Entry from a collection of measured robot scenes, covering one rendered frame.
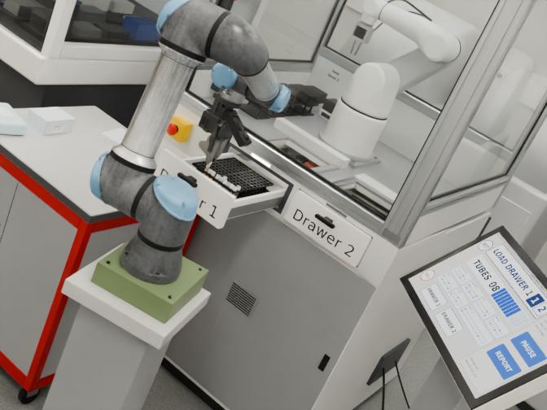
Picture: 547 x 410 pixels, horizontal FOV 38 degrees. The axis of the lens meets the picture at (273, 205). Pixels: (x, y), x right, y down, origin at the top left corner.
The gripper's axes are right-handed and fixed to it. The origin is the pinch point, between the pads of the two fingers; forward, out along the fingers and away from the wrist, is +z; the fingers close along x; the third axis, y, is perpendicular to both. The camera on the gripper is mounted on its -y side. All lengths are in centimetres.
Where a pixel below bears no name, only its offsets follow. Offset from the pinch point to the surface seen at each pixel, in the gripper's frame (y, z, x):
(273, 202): -16.0, 8.1, -18.5
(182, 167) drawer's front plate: 1.9, 2.3, 10.8
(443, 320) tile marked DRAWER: -86, -6, 13
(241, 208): -16.0, 7.3, 0.3
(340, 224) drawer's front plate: -38.7, 2.7, -21.2
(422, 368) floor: -61, 94, -148
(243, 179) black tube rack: -6.4, 4.1, -11.4
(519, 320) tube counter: -102, -17, 15
